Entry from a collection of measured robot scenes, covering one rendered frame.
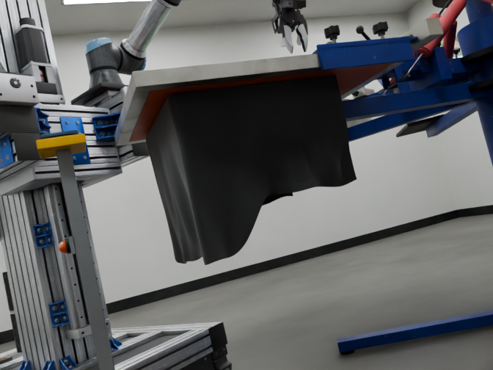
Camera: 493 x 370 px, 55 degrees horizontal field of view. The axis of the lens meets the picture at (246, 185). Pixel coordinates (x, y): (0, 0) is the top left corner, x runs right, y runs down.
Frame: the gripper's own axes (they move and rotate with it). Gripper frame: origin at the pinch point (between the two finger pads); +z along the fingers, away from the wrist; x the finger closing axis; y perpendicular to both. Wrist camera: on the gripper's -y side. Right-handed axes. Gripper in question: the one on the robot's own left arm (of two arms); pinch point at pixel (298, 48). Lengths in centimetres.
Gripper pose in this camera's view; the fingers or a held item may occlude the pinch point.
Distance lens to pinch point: 162.6
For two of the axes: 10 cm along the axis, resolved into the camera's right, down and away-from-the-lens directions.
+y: -3.3, 1.5, 9.3
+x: -9.1, 1.9, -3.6
